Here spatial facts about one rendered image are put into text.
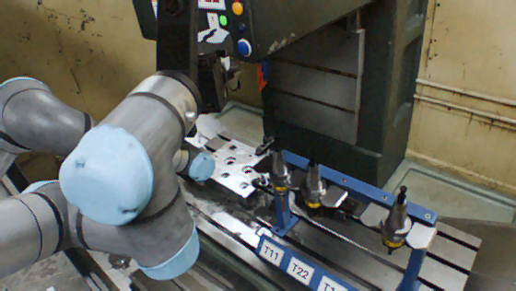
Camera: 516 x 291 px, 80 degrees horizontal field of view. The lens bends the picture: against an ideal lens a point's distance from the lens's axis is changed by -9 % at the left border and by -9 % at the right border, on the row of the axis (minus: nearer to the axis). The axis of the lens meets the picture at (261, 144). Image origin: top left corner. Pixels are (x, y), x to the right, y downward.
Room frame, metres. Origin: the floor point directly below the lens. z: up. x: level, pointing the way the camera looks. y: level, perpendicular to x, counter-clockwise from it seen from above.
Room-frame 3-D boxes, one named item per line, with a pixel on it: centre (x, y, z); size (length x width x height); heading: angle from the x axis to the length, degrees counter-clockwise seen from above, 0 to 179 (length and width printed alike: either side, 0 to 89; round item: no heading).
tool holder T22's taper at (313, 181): (0.61, -0.12, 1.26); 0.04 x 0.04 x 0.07
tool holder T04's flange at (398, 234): (0.45, -0.27, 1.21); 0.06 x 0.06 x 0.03
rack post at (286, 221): (0.77, -0.04, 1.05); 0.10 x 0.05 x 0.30; 134
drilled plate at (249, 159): (1.03, 0.10, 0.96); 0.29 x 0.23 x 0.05; 44
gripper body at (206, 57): (0.40, 0.08, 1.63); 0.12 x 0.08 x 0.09; 164
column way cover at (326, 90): (1.32, -0.25, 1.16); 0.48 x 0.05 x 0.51; 44
